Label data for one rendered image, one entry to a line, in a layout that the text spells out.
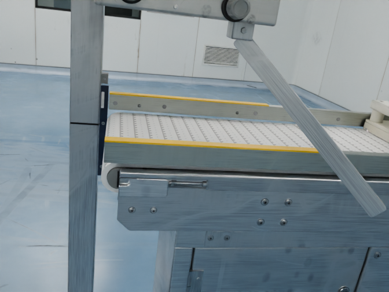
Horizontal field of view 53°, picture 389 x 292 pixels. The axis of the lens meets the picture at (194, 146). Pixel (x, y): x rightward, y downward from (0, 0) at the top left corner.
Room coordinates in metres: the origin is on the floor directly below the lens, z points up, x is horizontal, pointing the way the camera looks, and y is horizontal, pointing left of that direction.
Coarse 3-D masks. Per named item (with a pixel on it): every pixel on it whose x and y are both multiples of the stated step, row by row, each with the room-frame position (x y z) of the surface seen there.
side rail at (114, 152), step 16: (112, 144) 0.49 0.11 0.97; (128, 144) 0.50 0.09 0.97; (144, 144) 0.50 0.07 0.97; (112, 160) 0.49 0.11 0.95; (128, 160) 0.50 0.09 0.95; (144, 160) 0.50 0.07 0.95; (160, 160) 0.51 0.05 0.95; (176, 160) 0.51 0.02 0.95; (192, 160) 0.52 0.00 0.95; (208, 160) 0.52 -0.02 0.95; (224, 160) 0.53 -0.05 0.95; (240, 160) 0.53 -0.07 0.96; (256, 160) 0.54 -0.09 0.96; (272, 160) 0.55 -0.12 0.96; (288, 160) 0.55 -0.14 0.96; (304, 160) 0.56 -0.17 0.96; (320, 160) 0.56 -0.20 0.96; (352, 160) 0.57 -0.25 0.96; (368, 160) 0.58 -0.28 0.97; (384, 160) 0.59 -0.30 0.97
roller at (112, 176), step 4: (112, 168) 0.51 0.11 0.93; (116, 168) 0.51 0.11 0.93; (120, 168) 0.51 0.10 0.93; (124, 168) 0.52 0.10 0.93; (128, 168) 0.53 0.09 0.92; (108, 172) 0.51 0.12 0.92; (112, 172) 0.50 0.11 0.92; (116, 172) 0.51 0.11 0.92; (108, 176) 0.50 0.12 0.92; (112, 176) 0.50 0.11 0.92; (116, 176) 0.51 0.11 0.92; (108, 180) 0.50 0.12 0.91; (112, 180) 0.51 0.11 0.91; (116, 180) 0.51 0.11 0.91; (112, 184) 0.51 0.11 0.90; (116, 184) 0.51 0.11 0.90; (116, 188) 0.51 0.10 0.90
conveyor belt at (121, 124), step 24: (120, 120) 0.71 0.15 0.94; (144, 120) 0.73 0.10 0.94; (168, 120) 0.75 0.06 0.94; (192, 120) 0.77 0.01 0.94; (216, 120) 0.79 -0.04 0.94; (264, 144) 0.67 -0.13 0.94; (288, 144) 0.69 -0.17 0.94; (312, 144) 0.71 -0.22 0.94; (360, 144) 0.75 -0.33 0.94; (384, 144) 0.78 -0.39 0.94; (168, 168) 0.53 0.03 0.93; (192, 168) 0.54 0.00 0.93; (216, 168) 0.54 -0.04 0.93
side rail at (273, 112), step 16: (112, 96) 0.76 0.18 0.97; (128, 96) 0.76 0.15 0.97; (160, 112) 0.78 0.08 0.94; (176, 112) 0.79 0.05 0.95; (192, 112) 0.79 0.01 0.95; (208, 112) 0.80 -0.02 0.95; (224, 112) 0.81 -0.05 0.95; (240, 112) 0.82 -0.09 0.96; (256, 112) 0.82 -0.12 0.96; (272, 112) 0.83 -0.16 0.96; (320, 112) 0.86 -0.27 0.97; (336, 112) 0.87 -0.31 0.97; (352, 112) 0.88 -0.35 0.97; (368, 112) 0.90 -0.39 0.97
